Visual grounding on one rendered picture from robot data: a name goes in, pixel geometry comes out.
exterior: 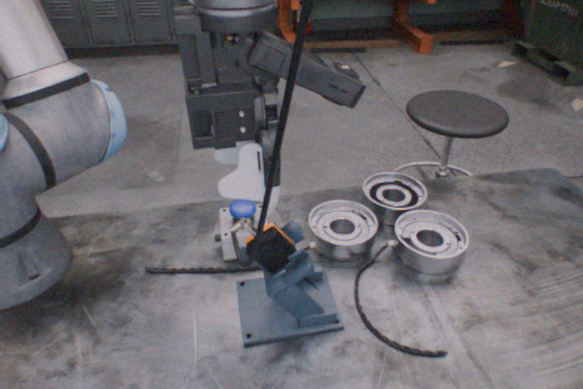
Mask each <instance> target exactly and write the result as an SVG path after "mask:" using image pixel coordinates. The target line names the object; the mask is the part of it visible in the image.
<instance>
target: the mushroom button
mask: <svg viewBox="0 0 583 389"><path fill-rule="evenodd" d="M255 211H257V206H255V204H254V203H253V202H252V200H241V199H238V200H236V201H234V202H233V203H232V204H231V205H230V214H231V216H232V217H233V218H235V219H241V218H245V219H247V218H250V217H252V215H253V214H254V213H255Z"/></svg>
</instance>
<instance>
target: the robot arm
mask: <svg viewBox="0 0 583 389"><path fill-rule="evenodd" d="M189 1H190V2H191V3H192V4H193V5H188V6H174V26H175V31H176V37H177V38H178V41H179V50H180V55H181V63H182V68H183V76H184V88H185V100H186V108H187V113H189V125H190V132H191V138H192V145H193V150H194V149H204V148H215V159H216V160H217V161H218V162H219V163H221V164H229V165H236V166H238V167H237V168H236V169H235V170H234V172H232V173H231V174H230V175H227V176H226V177H224V178H222V179H221V180H220V182H219V192H220V195H222V196H223V197H225V198H231V199H241V200H259V201H260V202H262V201H263V196H264V191H265V186H266V181H267V177H268V172H269V166H270V162H271V158H272V152H273V148H274V143H275V137H276V132H277V127H278V122H279V117H280V113H281V102H280V94H279V89H278V88H277V84H278V83H279V81H280V78H282V79H286V80H287V78H288V74H289V68H290V63H291V59H292V50H293V43H291V42H289V41H287V40H283V39H281V38H279V37H277V36H275V35H273V34H270V32H268V31H265V30H263V29H265V28H268V27H270V26H274V25H276V24H277V23H278V21H279V11H278V2H277V0H189ZM227 34H231V35H232V37H228V36H226V35H227ZM0 73H1V75H2V77H3V79H4V81H5V87H4V90H3V92H2V96H1V97H0V99H1V101H2V102H3V104H4V106H5V110H6V112H5V113H3V114H1V113H0V310H4V309H8V308H12V306H16V305H18V304H21V303H23V302H28V301H30V300H32V299H34V298H35V297H38V295H39V294H41V293H42V292H44V291H46V290H48V289H50V288H51V287H52V286H53V284H54V283H55V282H56V281H57V280H59V279H60V278H61V277H62V276H63V275H64V272H65V271H66V269H67V267H68V265H70V262H71V257H72V252H71V248H70V245H69V243H68V241H67V240H66V237H65V234H64V233H63V232H62V231H61V230H60V229H59V228H58V227H57V226H55V225H54V224H53V223H52V221H51V220H50V219H49V218H48V217H47V216H46V215H44V214H43V213H42V212H41V210H40V207H39V205H38V202H37V200H36V197H37V195H39V194H41V193H43V192H45V191H47V190H49V189H52V188H53V187H56V186H58V185H60V183H62V182H64V181H65V180H68V179H71V178H73V177H75V176H76V175H79V174H81V173H82V172H84V171H86V169H90V168H92V167H95V166H98V165H101V164H102V163H104V162H105V161H106V159H109V157H110V156H113V155H115V154H116V153H118V152H119V151H120V150H121V148H122V147H123V145H124V138H126V137H127V121H126V116H124V113H123V110H122V107H121V106H120V102H119V100H118V98H117V96H116V95H115V93H112V92H110V89H109V87H108V86H107V85H106V84H104V83H103V82H99V81H95V80H90V79H89V76H88V74H87V71H86V70H85V69H83V68H81V67H78V66H77V65H74V64H73V63H71V62H70V61H69V59H67V57H66V53H65V51H64V49H63V47H62V46H61V44H60V41H59V38H57V36H56V33H55V31H54V28H53V27H52V25H51V23H50V21H49V19H48V16H46V12H45V10H44V8H43V6H42V4H41V2H40V0H0ZM359 77H360V76H359V74H358V72H356V71H355V70H353V69H351V68H350V67H348V66H347V65H344V64H340V63H338V62H336V61H333V63H332V62H330V61H328V60H325V59H323V57H321V56H317V55H315V54H314V53H311V52H309V51H307V50H305V49H302V56H301V62H300V65H299V66H298V70H297V75H296V79H295V84H296V86H298V87H303V88H305V89H308V90H310V91H311V92H315V93H317V94H319V95H321V96H322V97H323V99H325V100H327V101H330V102H332V103H333V104H335V105H339V106H343V105H345V106H347V107H349V108H354V107H356V105H357V104H358V102H359V99H360V97H361V96H362V94H363V92H364V90H365V89H366V85H365V84H364V83H363V82H362V80H361V79H360V78H359ZM194 87H195V88H194ZM192 88H194V90H191V89H192ZM211 125H212V129H213V135H212V129H211Z"/></svg>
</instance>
